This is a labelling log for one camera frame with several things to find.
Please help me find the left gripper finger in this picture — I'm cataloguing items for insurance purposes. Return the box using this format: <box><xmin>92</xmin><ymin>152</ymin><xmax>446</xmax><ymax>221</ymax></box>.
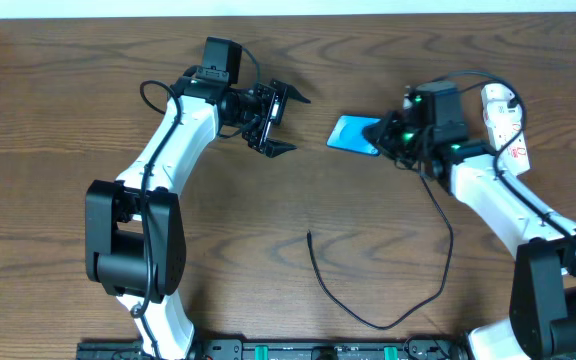
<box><xmin>263</xmin><ymin>139</ymin><xmax>297</xmax><ymax>158</ymax></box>
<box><xmin>270</xmin><ymin>79</ymin><xmax>311</xmax><ymax>104</ymax></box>

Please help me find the blue Galaxy smartphone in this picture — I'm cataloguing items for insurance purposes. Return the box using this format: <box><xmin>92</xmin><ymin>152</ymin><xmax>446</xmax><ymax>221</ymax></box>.
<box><xmin>326</xmin><ymin>115</ymin><xmax>380</xmax><ymax>157</ymax></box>

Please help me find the black charger cable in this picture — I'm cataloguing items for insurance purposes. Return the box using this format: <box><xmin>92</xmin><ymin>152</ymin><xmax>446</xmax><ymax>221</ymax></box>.
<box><xmin>306</xmin><ymin>174</ymin><xmax>455</xmax><ymax>331</ymax></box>

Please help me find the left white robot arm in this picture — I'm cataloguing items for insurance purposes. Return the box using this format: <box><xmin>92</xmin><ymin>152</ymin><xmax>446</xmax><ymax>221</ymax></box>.
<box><xmin>85</xmin><ymin>37</ymin><xmax>307</xmax><ymax>359</ymax></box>

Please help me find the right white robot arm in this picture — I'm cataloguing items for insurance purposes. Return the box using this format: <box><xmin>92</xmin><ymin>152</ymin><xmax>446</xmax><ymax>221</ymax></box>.
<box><xmin>362</xmin><ymin>78</ymin><xmax>576</xmax><ymax>359</ymax></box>

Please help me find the white power strip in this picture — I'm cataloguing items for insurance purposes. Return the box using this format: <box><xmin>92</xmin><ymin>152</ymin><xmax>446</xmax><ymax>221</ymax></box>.
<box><xmin>481</xmin><ymin>83</ymin><xmax>530</xmax><ymax>176</ymax></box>

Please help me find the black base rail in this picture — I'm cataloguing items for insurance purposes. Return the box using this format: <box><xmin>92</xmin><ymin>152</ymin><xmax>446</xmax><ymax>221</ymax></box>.
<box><xmin>76</xmin><ymin>338</ymin><xmax>469</xmax><ymax>360</ymax></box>

